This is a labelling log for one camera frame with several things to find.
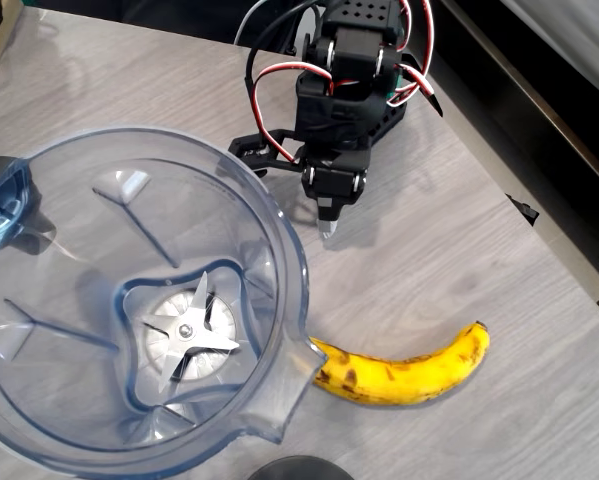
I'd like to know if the black round lid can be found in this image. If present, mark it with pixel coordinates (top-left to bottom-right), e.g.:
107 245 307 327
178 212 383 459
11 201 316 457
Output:
247 455 355 480

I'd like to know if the dark metal rail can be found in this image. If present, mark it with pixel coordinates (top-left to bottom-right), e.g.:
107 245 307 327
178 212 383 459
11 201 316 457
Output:
441 0 599 197

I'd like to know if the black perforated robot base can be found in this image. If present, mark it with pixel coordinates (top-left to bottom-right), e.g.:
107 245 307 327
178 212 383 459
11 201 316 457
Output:
368 64 409 149

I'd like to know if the black camera cable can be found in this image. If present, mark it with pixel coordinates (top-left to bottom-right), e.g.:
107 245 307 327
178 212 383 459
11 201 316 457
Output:
243 2 340 151

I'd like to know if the spotted yellow banana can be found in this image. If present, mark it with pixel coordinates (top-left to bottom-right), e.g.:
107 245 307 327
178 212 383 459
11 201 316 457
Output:
306 321 491 406

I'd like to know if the black table clamp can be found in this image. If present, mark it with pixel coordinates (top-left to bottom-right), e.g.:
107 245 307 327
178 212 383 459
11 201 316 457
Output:
506 193 540 226

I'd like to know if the steel blender blade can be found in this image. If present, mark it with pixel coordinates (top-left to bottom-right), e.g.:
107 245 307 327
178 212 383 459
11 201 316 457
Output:
143 271 241 395

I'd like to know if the red white servo cable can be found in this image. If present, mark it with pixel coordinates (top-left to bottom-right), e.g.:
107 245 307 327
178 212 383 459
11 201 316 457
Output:
384 0 444 119
252 62 334 165

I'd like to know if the transparent plastic blender jar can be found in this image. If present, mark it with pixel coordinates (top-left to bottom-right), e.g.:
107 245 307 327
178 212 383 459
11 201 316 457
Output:
0 125 329 467

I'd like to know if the black camera board mount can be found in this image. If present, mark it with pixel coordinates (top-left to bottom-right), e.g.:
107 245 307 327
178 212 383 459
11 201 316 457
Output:
227 128 310 176

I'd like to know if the thin white cable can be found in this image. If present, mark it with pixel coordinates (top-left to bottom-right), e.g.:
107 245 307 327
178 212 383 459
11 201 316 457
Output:
233 0 271 46

